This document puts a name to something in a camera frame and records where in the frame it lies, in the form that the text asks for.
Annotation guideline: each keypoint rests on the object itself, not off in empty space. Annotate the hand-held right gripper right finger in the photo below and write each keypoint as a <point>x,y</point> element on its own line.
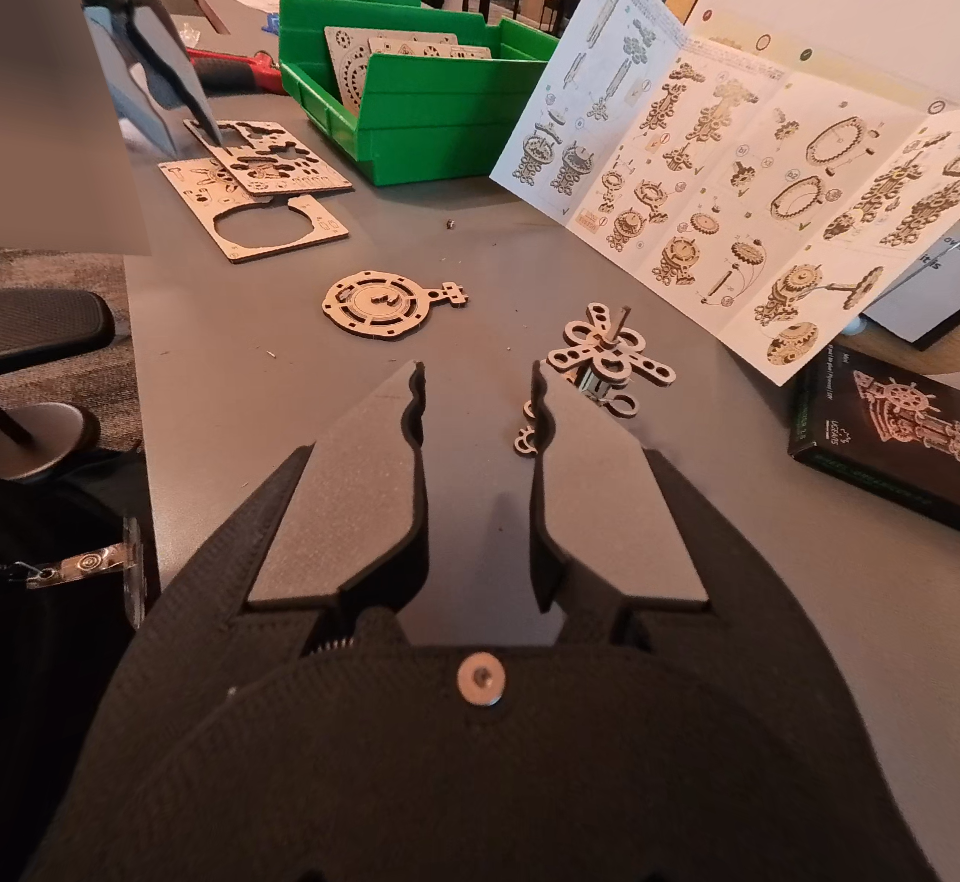
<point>607,507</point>

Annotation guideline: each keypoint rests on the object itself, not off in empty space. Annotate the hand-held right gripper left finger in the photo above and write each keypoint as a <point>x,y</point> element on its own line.
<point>345,492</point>

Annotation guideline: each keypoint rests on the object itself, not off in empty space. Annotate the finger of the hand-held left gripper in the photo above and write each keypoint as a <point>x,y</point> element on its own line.
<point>184,91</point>
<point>146,119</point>

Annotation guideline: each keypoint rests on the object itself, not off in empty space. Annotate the wooden sheet with irregular cutouts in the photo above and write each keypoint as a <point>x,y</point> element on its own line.
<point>300,174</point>

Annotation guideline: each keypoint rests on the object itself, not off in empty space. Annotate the wooden gear assembly with axle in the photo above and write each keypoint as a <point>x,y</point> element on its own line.
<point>600,357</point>

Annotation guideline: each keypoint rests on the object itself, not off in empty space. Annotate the plain-edged wooden parts sheet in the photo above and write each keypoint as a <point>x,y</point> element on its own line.
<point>450,50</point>

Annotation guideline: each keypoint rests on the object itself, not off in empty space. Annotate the black model kit box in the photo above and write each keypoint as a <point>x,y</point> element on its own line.
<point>877,440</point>

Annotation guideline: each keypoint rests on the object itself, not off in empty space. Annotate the wooden sheet with round hole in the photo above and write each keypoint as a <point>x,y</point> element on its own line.
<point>225,226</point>

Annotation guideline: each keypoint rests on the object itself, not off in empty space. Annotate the wooden sheet with gear pattern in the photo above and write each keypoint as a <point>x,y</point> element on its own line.
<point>352,69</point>

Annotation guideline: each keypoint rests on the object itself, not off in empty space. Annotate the round wooden part with tab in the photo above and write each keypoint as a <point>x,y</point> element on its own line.
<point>375,305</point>

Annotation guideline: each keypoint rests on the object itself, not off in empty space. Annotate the black office chair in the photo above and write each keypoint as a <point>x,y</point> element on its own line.
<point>52,320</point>

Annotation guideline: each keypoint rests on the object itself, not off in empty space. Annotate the clear badge holder with clip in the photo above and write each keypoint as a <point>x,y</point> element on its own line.
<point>90,563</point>

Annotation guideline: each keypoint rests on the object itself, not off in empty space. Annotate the green bin holding wooden sheets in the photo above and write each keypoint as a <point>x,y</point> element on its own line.
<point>450,125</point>

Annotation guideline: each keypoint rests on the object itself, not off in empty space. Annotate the folded assembly instruction booklet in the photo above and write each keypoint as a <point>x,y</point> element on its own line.
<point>720,170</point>

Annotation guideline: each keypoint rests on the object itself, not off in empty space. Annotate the person's black clothing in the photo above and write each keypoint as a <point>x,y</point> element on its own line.
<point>52,709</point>

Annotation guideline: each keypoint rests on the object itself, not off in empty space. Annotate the white printed paper sheet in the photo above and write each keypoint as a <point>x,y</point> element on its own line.
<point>919,297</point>

